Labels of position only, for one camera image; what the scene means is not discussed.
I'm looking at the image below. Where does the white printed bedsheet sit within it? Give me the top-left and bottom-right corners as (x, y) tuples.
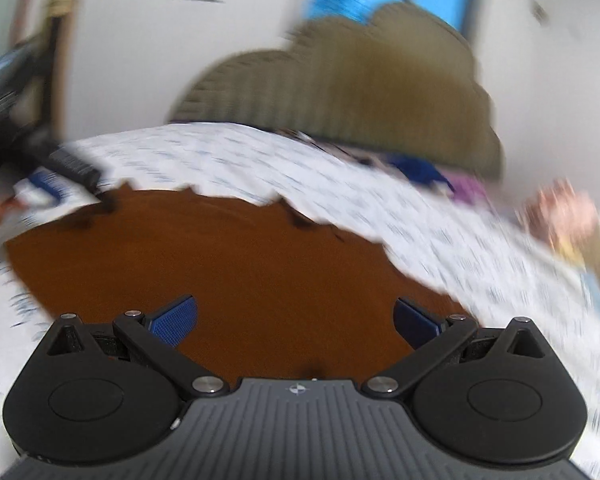
(0, 122), (600, 480)

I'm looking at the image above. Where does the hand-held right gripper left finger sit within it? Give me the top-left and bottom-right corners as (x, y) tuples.
(42, 294), (231, 399)

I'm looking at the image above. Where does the olive ribbed headboard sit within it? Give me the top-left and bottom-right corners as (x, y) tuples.
(167, 2), (503, 181)

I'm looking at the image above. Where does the pink plush toy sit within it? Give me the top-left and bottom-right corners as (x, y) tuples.
(522, 180), (600, 261)

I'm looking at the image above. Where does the gold and black tower fan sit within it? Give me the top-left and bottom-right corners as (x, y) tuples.
(42, 0), (85, 141)

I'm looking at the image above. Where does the purple cloth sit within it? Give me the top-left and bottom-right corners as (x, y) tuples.
(442, 172), (488, 203)

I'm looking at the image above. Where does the brown sweater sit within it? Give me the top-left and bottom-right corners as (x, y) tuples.
(5, 185), (473, 386)

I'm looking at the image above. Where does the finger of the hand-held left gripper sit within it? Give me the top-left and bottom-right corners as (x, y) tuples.
(14, 169), (65, 209)
(45, 146), (120, 212)

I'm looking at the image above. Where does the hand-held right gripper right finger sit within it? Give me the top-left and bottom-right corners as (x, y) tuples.
(361, 296), (557, 399)

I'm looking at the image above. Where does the dark blue cloth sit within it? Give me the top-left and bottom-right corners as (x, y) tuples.
(392, 154), (453, 188)

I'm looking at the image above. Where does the orange door frame strip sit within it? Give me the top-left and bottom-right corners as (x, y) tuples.
(10, 0), (38, 48)

